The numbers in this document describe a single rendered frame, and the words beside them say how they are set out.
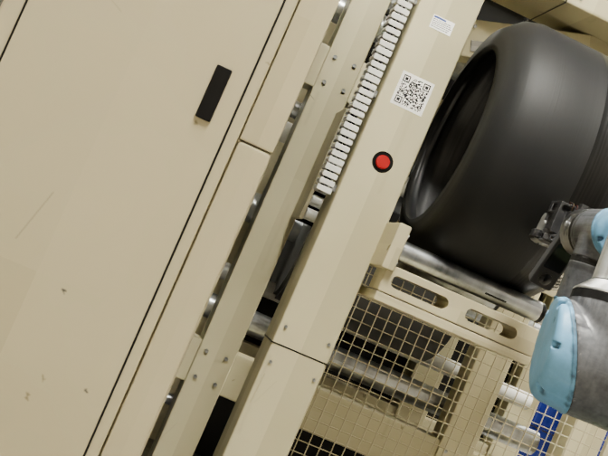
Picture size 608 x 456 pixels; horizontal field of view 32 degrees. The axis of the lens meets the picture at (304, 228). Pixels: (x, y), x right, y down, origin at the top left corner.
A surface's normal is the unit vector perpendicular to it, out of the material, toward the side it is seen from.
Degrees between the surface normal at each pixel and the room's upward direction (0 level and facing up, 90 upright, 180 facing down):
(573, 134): 80
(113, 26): 90
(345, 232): 90
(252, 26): 90
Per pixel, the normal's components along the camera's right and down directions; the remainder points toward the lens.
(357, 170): 0.14, 0.01
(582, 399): -0.29, 0.55
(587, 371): -0.12, 0.09
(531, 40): -0.32, -0.78
